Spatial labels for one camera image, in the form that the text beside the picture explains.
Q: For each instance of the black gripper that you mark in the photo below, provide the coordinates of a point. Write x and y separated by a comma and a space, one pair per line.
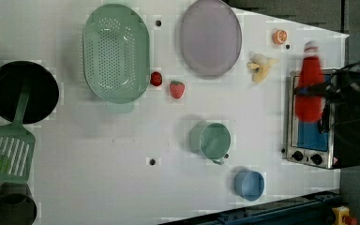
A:
344, 87

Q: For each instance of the red plush ketchup bottle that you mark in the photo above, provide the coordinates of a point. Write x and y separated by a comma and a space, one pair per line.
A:
309, 109

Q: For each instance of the silver toaster oven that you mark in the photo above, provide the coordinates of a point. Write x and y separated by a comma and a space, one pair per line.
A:
331, 143

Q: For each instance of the plush orange slice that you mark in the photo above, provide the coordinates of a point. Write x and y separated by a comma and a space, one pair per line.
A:
280, 37

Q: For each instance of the plush peeled banana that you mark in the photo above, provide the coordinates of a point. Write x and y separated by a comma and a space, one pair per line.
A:
260, 66

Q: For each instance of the blue cup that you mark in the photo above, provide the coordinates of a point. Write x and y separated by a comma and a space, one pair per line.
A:
249, 185

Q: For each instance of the green mug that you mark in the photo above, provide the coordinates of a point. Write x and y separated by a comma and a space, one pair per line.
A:
211, 140

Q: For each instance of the yellow red emergency button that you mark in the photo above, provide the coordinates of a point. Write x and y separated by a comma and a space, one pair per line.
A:
343, 217

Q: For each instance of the plush strawberry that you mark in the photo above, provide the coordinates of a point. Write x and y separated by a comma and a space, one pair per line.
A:
177, 89

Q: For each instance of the small red plush tomato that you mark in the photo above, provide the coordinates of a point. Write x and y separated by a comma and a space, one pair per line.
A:
156, 79

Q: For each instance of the green oval colander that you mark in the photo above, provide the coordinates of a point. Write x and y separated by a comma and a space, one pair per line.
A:
116, 56

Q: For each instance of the green slotted spatula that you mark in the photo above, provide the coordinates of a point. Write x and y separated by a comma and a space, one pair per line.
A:
17, 144

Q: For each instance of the blue aluminium frame rail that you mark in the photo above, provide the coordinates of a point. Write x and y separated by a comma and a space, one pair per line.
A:
311, 209

